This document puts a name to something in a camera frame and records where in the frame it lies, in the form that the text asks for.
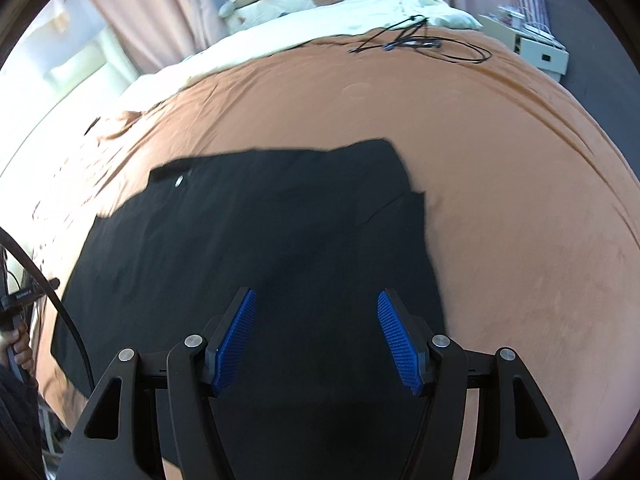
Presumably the cream padded headboard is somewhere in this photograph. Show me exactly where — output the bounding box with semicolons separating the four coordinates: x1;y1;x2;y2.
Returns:
0;24;142;177

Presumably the person's left hand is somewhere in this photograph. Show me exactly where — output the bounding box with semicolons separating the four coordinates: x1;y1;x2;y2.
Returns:
0;321;34;377

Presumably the black jacket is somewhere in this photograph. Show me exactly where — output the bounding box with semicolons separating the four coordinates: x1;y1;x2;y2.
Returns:
51;137;449;480

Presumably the bed with brown sheet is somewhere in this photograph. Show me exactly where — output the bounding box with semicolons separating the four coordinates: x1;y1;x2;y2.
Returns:
0;34;640;480

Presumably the person's left forearm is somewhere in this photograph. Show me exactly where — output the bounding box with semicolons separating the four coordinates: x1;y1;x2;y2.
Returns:
0;366;49;480

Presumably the white quilt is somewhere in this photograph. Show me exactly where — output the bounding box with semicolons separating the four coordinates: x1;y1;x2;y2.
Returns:
119;0;484;107

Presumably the black cable on bed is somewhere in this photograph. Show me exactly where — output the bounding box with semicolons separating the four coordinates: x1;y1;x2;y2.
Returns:
347;14;494;66

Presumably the white wire rack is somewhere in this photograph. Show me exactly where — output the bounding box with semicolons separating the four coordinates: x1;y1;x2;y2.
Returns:
504;0;554;37

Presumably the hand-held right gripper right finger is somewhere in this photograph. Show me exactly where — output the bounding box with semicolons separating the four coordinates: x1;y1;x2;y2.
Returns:
377;290;581;480

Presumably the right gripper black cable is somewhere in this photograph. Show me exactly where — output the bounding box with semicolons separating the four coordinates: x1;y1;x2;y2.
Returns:
0;226;97;397

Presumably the white nightstand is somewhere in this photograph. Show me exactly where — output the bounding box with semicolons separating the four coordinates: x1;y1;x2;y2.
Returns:
478;6;572;84

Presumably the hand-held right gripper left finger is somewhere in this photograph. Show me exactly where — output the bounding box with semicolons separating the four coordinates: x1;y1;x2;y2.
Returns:
57;287;258;480

